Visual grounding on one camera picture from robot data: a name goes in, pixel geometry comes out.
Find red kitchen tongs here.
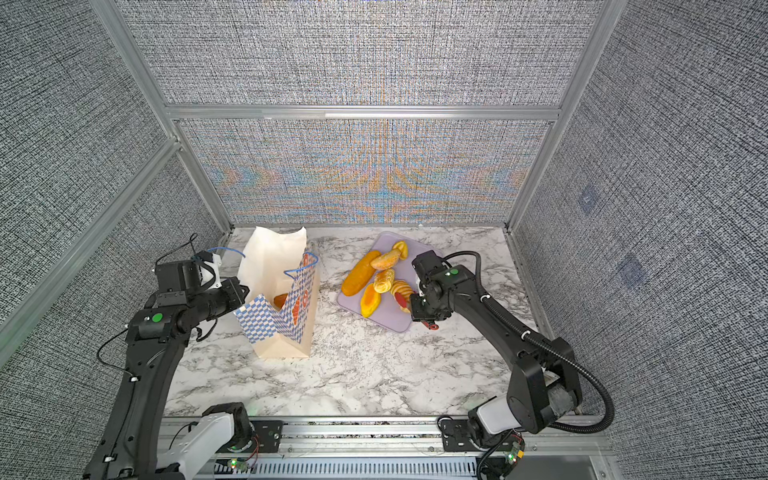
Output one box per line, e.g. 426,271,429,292
391,287,439,331

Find dark orange oval bread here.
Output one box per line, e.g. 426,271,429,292
273,293,288,310

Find blue checkered paper bag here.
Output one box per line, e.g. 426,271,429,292
208,227,320,359

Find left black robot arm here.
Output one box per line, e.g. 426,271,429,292
82,277,250,479

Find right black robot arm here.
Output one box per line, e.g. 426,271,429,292
410,257,584,448

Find ridged yellow spiral bread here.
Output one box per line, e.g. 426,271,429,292
390,280,414,314

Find golden oval bread roll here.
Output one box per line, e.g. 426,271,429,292
370,249,401,271

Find small yellow croissant bread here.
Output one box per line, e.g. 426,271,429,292
393,240,409,260

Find long orange baguette bread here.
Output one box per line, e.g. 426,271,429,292
341,250,381,297

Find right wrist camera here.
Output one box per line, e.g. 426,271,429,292
411,250,448,288

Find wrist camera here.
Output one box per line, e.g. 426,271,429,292
411,250,448,288
153,251,222,295

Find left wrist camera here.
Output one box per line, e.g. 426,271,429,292
153,251,222,295

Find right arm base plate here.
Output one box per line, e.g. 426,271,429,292
437,416,481,453

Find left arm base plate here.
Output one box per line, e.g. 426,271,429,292
219,420,285,456

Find black corrugated cable conduit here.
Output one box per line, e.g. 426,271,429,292
441,250,617,434

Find aluminium front rail frame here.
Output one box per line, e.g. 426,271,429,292
158,416,623,479

